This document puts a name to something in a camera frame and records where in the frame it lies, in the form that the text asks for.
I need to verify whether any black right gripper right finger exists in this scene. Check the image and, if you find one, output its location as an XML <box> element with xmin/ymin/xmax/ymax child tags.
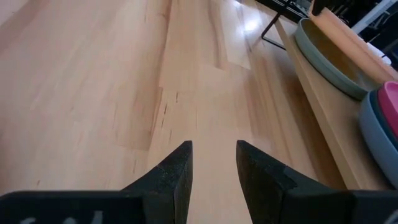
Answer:
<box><xmin>236</xmin><ymin>139</ymin><xmax>354</xmax><ymax>224</ymax></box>

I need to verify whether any black aluminium rig frame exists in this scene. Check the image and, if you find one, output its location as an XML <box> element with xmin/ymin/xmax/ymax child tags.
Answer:
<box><xmin>255</xmin><ymin>0</ymin><xmax>312</xmax><ymax>23</ymax></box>

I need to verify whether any pale pink plate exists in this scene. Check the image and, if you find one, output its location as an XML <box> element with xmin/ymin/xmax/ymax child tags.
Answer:
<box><xmin>308</xmin><ymin>7</ymin><xmax>398</xmax><ymax>85</ymax></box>

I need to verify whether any magenta plate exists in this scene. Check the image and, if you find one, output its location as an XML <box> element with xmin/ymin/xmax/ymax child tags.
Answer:
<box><xmin>377</xmin><ymin>80</ymin><xmax>398</xmax><ymax>139</ymax></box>

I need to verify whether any dark teal plate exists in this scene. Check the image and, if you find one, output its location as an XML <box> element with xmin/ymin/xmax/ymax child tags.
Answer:
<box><xmin>369</xmin><ymin>89</ymin><xmax>398</xmax><ymax>147</ymax></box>

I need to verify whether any light blue plate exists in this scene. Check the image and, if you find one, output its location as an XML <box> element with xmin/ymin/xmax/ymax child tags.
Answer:
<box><xmin>294</xmin><ymin>17</ymin><xmax>379</xmax><ymax>101</ymax></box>

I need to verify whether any wooden shelf with black frame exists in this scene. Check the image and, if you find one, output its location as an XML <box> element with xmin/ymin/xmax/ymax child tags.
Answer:
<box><xmin>260</xmin><ymin>0</ymin><xmax>398</xmax><ymax>191</ymax></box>

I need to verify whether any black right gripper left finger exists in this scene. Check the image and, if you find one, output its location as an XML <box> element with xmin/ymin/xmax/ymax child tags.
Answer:
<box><xmin>121</xmin><ymin>140</ymin><xmax>194</xmax><ymax>224</ymax></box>

